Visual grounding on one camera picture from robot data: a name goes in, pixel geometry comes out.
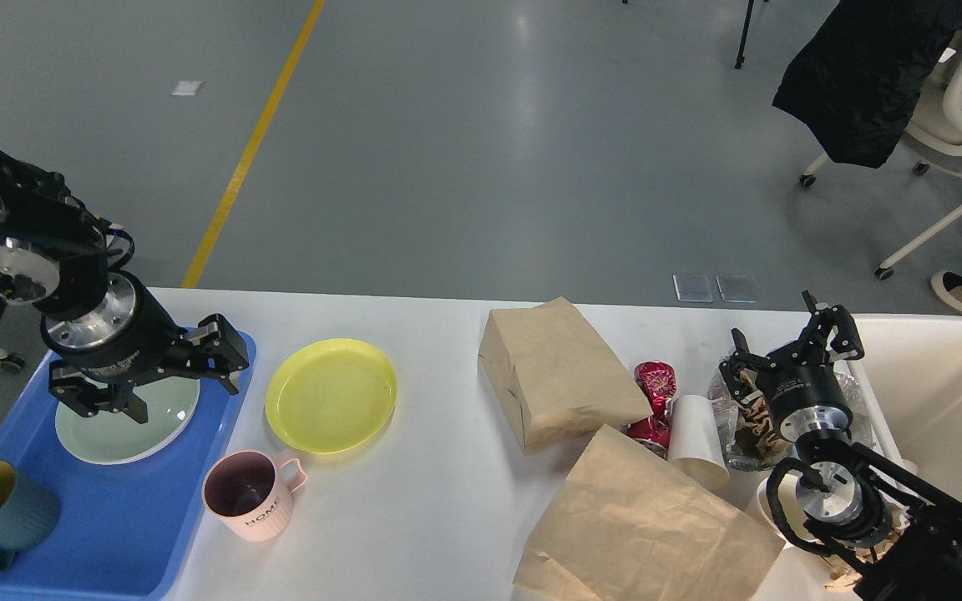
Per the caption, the blue plastic tray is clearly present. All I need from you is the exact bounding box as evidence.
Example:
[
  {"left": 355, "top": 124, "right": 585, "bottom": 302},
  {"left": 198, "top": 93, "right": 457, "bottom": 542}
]
[{"left": 0, "top": 351, "right": 251, "bottom": 600}]

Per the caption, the clear bag with brown paper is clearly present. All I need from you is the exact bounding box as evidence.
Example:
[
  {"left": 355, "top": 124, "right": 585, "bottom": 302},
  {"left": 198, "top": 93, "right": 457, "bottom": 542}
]
[{"left": 707, "top": 361, "right": 877, "bottom": 472}]

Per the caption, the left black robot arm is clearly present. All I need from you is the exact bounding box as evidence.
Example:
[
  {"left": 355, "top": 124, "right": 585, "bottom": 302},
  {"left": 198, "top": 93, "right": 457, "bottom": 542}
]
[{"left": 0, "top": 151, "right": 251, "bottom": 425}]

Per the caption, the white paper cup lying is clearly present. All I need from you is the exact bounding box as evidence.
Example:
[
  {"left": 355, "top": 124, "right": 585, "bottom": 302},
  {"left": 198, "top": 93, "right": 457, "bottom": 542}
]
[{"left": 667, "top": 393, "right": 729, "bottom": 491}]

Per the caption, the right floor plate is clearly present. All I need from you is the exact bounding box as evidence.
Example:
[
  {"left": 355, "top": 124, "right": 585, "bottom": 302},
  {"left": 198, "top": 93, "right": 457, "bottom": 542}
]
[{"left": 716, "top": 274, "right": 759, "bottom": 304}]

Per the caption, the pink HOME mug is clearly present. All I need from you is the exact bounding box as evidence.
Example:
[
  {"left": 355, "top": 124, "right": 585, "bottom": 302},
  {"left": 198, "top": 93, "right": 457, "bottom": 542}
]
[{"left": 201, "top": 449, "right": 308, "bottom": 543}]

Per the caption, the black jacket on chair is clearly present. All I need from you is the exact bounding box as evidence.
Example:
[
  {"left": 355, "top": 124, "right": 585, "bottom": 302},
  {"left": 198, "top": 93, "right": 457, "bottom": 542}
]
[{"left": 772, "top": 1, "right": 962, "bottom": 169}]

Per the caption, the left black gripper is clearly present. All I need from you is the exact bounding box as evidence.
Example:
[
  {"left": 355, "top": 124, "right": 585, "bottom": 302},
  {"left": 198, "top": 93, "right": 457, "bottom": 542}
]
[{"left": 39, "top": 271, "right": 251, "bottom": 425}]

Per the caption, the crumpled brown paper ball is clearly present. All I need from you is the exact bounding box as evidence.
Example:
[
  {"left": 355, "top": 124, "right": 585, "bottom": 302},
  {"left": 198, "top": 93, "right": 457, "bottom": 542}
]
[{"left": 823, "top": 503, "right": 909, "bottom": 593}]

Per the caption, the pale green plate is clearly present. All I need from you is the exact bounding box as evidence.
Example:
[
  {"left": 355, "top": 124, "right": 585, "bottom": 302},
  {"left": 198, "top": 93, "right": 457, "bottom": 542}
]
[{"left": 53, "top": 379, "right": 201, "bottom": 465}]

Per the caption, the yellow plastic plate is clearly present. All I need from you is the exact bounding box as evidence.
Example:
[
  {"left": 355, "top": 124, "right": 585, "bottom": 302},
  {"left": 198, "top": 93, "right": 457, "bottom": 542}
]
[{"left": 265, "top": 338, "right": 397, "bottom": 454}]

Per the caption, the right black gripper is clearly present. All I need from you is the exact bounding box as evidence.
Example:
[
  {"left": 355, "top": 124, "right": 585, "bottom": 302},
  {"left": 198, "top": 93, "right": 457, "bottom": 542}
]
[{"left": 718, "top": 290, "right": 865, "bottom": 442}]

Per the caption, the white paper cup upright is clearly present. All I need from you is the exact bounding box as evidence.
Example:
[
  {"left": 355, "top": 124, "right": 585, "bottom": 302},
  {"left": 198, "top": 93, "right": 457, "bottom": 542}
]
[{"left": 746, "top": 474, "right": 799, "bottom": 539}]

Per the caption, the black stand leg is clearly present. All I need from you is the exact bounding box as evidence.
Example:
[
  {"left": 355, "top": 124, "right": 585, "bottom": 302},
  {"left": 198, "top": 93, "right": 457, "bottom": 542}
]
[{"left": 733, "top": 0, "right": 756, "bottom": 71}]

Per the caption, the floor plate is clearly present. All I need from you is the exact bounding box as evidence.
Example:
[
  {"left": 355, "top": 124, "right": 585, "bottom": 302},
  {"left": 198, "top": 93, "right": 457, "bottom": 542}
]
[
  {"left": 716, "top": 274, "right": 759, "bottom": 304},
  {"left": 672, "top": 273, "right": 715, "bottom": 304}
]

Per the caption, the upper brown paper bag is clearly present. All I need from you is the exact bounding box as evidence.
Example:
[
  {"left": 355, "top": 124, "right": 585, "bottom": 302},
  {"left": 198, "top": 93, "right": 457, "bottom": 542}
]
[{"left": 478, "top": 297, "right": 652, "bottom": 454}]

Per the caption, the red crumpled snack wrapper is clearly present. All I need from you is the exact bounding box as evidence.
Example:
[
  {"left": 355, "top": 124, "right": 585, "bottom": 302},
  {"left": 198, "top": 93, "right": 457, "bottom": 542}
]
[{"left": 626, "top": 361, "right": 678, "bottom": 459}]

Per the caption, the white plastic bin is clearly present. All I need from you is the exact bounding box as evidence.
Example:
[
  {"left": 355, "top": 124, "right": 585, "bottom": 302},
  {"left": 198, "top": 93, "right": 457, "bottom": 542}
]
[{"left": 856, "top": 315, "right": 962, "bottom": 502}]

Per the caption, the left floor plate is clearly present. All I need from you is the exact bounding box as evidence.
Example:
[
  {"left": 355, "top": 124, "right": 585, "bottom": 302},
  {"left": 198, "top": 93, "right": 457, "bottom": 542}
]
[{"left": 672, "top": 273, "right": 715, "bottom": 304}]

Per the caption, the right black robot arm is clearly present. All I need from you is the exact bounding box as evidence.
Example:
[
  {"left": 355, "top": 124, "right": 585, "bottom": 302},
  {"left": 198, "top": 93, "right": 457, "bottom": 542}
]
[{"left": 718, "top": 290, "right": 962, "bottom": 600}]

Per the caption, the lower brown paper bag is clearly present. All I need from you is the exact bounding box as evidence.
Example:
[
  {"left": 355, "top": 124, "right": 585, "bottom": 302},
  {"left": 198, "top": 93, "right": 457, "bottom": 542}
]
[{"left": 513, "top": 426, "right": 783, "bottom": 600}]

